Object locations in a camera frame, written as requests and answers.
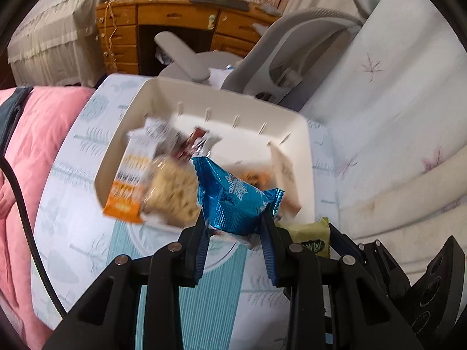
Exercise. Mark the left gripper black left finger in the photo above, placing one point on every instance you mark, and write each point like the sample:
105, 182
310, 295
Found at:
106, 315

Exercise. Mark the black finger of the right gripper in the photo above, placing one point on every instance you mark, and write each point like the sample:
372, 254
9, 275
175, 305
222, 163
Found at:
376, 259

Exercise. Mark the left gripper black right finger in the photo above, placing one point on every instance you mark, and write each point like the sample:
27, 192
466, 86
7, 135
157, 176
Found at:
334, 304

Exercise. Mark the green snack packet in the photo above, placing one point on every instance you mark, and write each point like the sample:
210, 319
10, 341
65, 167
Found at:
314, 236

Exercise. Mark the orange white oats bar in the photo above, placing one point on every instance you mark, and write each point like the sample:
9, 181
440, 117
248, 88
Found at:
127, 188

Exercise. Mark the beige biscuit packet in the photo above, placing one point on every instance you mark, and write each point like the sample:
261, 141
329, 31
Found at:
285, 180

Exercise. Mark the puffed rice cake pack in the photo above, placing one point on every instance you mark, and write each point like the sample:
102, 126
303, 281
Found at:
172, 192

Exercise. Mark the blue foil snack packet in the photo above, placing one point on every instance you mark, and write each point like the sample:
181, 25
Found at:
228, 203

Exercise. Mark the golden cookies clear pack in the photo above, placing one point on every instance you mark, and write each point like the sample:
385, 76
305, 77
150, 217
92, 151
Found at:
260, 177

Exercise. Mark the white plastic storage bin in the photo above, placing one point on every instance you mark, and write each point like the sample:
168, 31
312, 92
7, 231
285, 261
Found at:
247, 126

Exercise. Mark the grey office chair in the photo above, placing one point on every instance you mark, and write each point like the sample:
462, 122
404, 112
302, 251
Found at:
299, 46

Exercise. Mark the dark blue garment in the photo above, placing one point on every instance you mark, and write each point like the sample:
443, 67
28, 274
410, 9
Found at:
10, 113

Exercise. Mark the wooden desk with drawers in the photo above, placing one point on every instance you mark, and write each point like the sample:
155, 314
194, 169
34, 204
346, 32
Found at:
126, 30

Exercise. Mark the beige covered furniture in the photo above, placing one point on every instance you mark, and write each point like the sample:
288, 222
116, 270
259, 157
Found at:
57, 44

